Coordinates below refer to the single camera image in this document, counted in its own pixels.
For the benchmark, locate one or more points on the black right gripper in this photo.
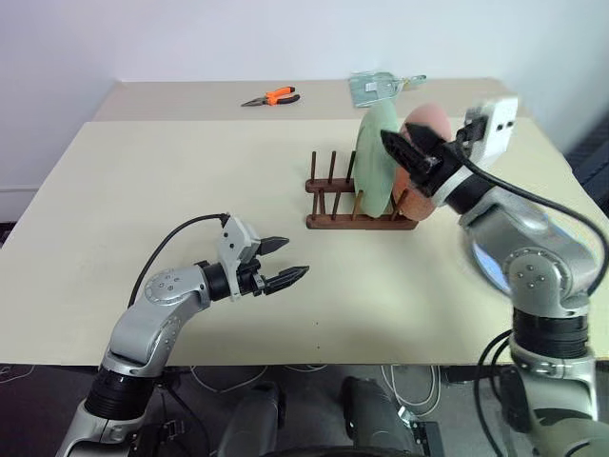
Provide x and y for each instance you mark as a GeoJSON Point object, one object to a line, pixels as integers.
{"type": "Point", "coordinates": [440, 171]}

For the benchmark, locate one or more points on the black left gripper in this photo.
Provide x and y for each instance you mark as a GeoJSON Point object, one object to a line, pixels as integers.
{"type": "Point", "coordinates": [251, 281]}

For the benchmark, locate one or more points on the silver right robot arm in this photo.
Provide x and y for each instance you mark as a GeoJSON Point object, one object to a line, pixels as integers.
{"type": "Point", "coordinates": [537, 266]}

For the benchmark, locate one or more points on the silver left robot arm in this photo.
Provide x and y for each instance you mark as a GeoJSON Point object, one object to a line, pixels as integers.
{"type": "Point", "coordinates": [143, 323]}

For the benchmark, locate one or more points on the wooden dish rack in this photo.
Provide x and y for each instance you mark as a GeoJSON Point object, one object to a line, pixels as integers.
{"type": "Point", "coordinates": [328, 221]}

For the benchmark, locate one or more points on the pink plate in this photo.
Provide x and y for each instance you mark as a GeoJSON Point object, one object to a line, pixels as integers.
{"type": "Point", "coordinates": [430, 119]}

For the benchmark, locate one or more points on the green plate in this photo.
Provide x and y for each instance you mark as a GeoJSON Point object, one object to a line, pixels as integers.
{"type": "Point", "coordinates": [373, 166]}

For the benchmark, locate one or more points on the small metal clip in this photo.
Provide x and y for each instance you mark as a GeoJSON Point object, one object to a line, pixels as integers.
{"type": "Point", "coordinates": [414, 81]}

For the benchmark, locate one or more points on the dark rounded shape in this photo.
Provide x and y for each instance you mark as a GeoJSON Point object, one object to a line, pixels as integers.
{"type": "Point", "coordinates": [254, 421]}
{"type": "Point", "coordinates": [376, 414]}

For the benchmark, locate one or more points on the dark ribbed object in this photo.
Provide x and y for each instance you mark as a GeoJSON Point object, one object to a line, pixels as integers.
{"type": "Point", "coordinates": [592, 162]}

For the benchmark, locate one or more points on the black box under table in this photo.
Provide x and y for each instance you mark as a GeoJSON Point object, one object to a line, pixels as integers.
{"type": "Point", "coordinates": [514, 400]}

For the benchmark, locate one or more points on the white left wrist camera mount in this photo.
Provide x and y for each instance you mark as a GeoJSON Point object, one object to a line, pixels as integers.
{"type": "Point", "coordinates": [234, 240]}

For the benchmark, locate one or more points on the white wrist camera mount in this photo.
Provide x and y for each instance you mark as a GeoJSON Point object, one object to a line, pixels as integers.
{"type": "Point", "coordinates": [499, 128]}
{"type": "Point", "coordinates": [234, 240]}

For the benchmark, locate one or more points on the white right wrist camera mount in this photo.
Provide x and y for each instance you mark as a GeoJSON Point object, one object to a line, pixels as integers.
{"type": "Point", "coordinates": [499, 128]}

